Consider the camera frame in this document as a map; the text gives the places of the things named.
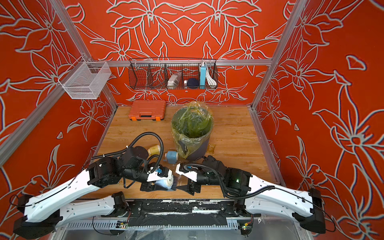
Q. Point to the grey bin with green bag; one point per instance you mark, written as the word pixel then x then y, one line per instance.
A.
pixel 192 126

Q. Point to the white wire wall basket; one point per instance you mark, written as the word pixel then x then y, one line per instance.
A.
pixel 85 81

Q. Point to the orange tool case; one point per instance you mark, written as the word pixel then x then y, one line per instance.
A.
pixel 147 110

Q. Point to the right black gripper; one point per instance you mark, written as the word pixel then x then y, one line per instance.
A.
pixel 190 184

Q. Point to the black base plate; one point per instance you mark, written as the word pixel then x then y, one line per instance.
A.
pixel 155 215

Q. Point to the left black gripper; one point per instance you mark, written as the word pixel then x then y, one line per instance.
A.
pixel 150 185

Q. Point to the grey packet in basket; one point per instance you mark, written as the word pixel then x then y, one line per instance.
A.
pixel 174 81

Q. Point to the blue pencil sharpener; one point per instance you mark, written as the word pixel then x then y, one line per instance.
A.
pixel 172 157
pixel 167 183

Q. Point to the black wire wall basket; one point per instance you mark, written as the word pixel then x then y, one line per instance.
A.
pixel 145 74

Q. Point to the yellow pencil sharpener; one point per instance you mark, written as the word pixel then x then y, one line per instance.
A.
pixel 154 150

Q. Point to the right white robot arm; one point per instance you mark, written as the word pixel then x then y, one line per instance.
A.
pixel 255 195

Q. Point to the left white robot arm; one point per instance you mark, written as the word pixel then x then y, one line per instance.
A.
pixel 138 162

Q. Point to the dark blue round object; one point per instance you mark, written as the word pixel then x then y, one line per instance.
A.
pixel 193 83

